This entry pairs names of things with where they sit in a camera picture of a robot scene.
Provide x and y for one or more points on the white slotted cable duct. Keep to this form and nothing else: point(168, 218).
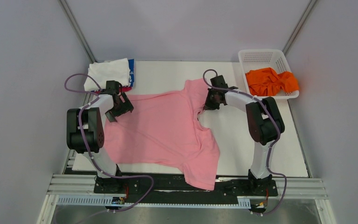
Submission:
point(114, 201)

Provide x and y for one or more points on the pink t-shirt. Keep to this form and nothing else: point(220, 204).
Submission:
point(164, 129)

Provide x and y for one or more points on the silver aluminium front rail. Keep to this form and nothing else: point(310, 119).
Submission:
point(297, 188)

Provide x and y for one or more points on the orange t-shirt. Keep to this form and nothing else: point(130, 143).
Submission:
point(267, 82)

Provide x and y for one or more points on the magenta folded t-shirt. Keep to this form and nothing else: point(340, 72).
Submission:
point(123, 89)

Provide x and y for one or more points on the blue folded t-shirt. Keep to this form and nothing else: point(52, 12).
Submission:
point(131, 63)

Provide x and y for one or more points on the silver aluminium frame post right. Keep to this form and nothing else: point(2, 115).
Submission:
point(298, 27)

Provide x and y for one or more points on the white folded t-shirt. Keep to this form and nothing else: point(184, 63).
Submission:
point(100, 73)

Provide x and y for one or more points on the silver aluminium frame post left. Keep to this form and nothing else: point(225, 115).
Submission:
point(77, 30)

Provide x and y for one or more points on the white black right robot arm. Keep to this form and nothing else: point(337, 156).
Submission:
point(265, 126)

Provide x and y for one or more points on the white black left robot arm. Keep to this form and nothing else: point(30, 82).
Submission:
point(85, 134)

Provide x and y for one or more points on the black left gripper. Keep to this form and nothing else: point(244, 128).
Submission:
point(126, 106)

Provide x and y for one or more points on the white plastic basket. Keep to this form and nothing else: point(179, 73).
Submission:
point(254, 59)

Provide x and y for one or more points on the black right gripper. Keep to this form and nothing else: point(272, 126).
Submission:
point(208, 105)

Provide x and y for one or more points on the silver aluminium frame post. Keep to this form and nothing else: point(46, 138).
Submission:
point(298, 27)
point(77, 30)

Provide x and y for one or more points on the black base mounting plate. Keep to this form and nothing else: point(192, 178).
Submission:
point(170, 188)

